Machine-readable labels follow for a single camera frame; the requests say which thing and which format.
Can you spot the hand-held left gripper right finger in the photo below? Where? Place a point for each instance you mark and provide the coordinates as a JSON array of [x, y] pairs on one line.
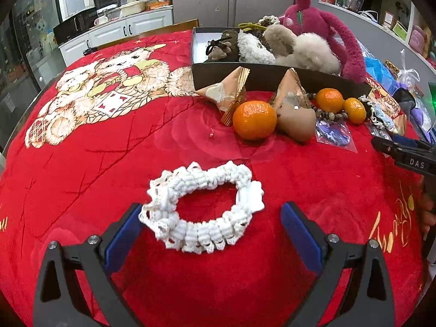
[[301, 236]]

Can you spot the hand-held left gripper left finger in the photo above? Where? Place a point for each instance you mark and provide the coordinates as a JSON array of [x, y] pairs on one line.
[[122, 236]]

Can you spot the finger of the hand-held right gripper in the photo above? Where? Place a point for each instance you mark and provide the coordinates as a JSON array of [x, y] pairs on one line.
[[385, 146], [410, 140]]

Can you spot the tan soft toy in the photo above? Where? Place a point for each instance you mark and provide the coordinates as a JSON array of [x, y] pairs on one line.
[[296, 122]]

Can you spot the white crochet scrunchie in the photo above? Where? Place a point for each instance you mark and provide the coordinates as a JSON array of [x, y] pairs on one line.
[[201, 179]]

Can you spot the large orange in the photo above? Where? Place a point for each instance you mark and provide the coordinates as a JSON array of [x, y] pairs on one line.
[[254, 120]]

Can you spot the dark cardboard box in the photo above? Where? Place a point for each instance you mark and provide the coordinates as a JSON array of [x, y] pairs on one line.
[[265, 76]]

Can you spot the pink plush toy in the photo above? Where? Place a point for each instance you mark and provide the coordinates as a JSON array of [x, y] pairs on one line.
[[316, 17]]

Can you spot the person's right hand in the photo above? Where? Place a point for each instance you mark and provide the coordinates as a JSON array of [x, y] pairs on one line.
[[429, 207]]

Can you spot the blue and white lace scrunchie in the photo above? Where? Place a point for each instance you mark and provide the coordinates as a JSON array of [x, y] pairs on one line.
[[376, 114]]

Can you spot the small orange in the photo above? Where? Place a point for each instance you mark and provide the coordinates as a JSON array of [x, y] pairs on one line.
[[329, 100], [355, 110]]

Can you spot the clear packet with blue item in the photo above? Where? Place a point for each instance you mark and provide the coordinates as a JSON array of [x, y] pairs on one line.
[[333, 133]]

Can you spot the red printed blanket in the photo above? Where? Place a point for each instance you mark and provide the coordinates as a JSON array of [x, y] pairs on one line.
[[102, 184]]

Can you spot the clear plastic bag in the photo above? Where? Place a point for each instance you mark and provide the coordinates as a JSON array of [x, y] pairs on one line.
[[408, 71]]

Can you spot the blue plastic bag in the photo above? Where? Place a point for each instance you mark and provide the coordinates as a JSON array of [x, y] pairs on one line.
[[379, 71]]

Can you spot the pink pouch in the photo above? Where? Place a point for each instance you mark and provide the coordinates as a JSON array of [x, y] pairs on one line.
[[417, 40]]

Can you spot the gold wrapped packet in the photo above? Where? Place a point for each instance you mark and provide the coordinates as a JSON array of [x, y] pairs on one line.
[[289, 83], [221, 92]]

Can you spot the beige plush toy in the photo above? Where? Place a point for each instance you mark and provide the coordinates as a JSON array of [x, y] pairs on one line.
[[306, 49]]

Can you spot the white fleece scrunchie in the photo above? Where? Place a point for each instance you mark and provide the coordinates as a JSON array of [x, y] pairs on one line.
[[250, 49]]

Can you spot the cream lace scrunchie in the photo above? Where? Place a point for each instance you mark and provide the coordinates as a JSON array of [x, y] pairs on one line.
[[270, 19]]

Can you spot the white kitchen cabinet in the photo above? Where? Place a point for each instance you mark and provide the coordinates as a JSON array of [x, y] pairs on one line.
[[102, 35]]

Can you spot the black microwave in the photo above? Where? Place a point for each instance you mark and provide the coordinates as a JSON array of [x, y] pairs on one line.
[[71, 29]]

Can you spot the white cup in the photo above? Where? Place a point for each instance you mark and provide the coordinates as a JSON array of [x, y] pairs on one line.
[[100, 20]]

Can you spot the cream basin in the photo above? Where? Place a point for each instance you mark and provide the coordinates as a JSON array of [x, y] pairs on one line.
[[133, 8]]

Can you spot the dark glass door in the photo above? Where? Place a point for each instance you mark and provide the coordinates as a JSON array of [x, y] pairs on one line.
[[30, 24]]

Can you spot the grey refrigerator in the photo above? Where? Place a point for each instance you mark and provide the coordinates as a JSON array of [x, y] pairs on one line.
[[204, 0]]

